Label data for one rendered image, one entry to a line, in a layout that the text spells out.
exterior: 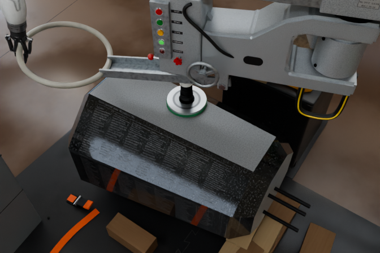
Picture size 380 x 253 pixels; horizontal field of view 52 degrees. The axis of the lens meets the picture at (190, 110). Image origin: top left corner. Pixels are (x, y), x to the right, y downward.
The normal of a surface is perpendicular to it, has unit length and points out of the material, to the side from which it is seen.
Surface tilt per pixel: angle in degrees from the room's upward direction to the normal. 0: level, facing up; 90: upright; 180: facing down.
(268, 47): 90
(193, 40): 90
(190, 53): 90
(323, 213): 0
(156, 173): 45
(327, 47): 90
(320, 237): 0
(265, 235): 0
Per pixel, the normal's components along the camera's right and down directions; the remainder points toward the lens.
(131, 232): 0.00, -0.66
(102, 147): -0.37, -0.02
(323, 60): -0.77, 0.48
